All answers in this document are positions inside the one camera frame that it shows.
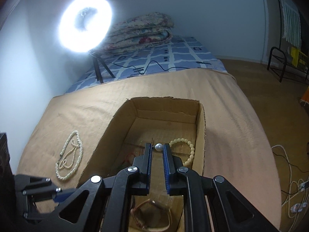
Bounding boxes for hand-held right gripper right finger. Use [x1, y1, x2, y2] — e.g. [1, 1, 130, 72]
[163, 143, 278, 232]

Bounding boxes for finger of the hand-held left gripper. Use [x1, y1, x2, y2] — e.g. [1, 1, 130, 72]
[22, 199, 60, 226]
[15, 175, 79, 203]

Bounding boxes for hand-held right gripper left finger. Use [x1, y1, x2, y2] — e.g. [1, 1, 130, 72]
[58, 143, 154, 232]

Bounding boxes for small pearl earring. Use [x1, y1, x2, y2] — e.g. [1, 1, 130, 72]
[151, 138, 164, 152]

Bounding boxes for cream bead bracelet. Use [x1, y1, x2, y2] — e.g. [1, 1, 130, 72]
[169, 138, 195, 168]

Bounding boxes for cardboard box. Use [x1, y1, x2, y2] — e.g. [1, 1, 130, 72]
[77, 97, 206, 232]

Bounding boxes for tan blanket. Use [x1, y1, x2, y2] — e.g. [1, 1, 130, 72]
[16, 68, 282, 232]

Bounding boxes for black tripod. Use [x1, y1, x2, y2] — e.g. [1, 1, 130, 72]
[88, 51, 116, 84]

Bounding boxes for blue checked bedsheet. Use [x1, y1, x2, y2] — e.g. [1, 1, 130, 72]
[65, 36, 228, 94]

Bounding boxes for folded floral quilt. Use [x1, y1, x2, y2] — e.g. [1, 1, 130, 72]
[101, 12, 175, 52]

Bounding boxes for white power strip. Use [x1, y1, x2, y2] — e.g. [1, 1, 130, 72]
[291, 202, 306, 213]

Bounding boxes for black shoe rack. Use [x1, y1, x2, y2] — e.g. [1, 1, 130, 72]
[267, 46, 309, 83]

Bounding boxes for yellow box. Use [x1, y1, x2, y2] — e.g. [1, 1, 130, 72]
[290, 46, 308, 67]

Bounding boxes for white striped towel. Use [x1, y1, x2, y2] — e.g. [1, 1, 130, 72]
[281, 0, 302, 46]

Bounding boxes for dark hanging clothes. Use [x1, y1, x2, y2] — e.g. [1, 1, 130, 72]
[299, 10, 309, 54]

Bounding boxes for black clothes rack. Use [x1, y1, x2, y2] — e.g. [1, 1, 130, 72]
[274, 0, 309, 54]

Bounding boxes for twisted pearl rope necklace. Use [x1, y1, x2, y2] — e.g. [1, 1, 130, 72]
[55, 130, 83, 181]

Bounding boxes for brown woven bracelet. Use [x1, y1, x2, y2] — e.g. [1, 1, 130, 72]
[130, 199, 174, 230]

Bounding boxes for black power cable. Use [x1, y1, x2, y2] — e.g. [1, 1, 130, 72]
[111, 60, 191, 76]

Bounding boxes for white cables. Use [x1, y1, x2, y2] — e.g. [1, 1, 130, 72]
[270, 145, 309, 219]

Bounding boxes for white ring light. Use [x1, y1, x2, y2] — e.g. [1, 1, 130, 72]
[59, 0, 113, 54]

